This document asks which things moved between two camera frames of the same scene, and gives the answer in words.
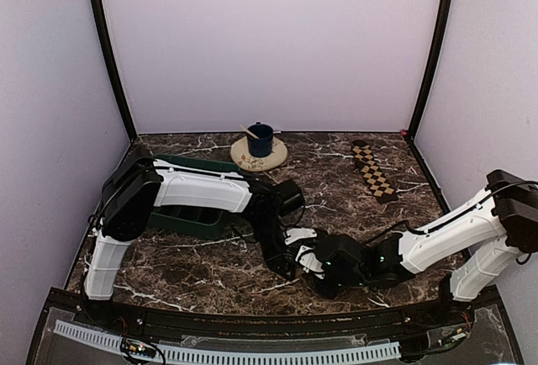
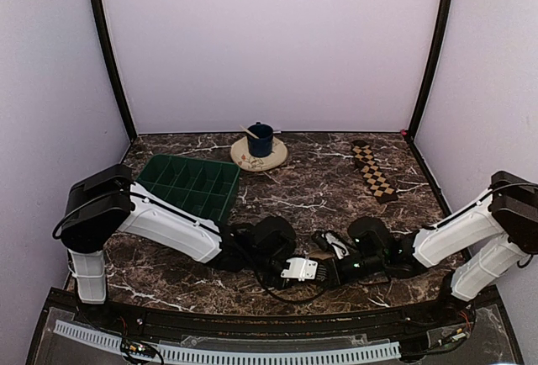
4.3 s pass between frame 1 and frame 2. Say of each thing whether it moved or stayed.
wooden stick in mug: stayed
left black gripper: moved
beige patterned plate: stayed
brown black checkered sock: stayed
